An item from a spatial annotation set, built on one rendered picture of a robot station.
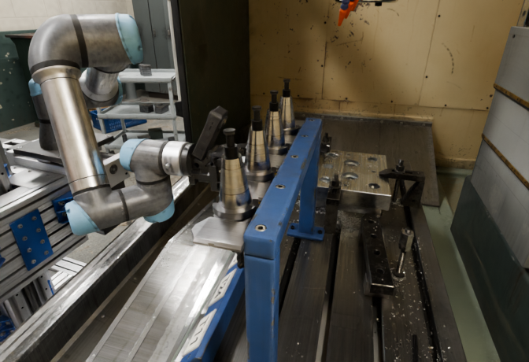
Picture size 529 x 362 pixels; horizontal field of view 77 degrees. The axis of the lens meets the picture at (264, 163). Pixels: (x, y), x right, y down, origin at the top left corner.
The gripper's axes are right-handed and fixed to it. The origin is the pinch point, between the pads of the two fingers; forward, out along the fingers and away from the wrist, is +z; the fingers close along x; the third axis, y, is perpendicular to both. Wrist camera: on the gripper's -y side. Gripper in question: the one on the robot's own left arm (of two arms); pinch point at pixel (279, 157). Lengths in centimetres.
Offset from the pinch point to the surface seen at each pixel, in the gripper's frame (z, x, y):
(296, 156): 4.4, 5.2, -3.0
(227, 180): -1.1, 23.7, -7.0
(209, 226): -2.5, 27.1, -2.2
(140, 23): -338, -453, -16
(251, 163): -1.4, 13.0, -4.6
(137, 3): -338, -453, -45
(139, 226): -53, -19, 38
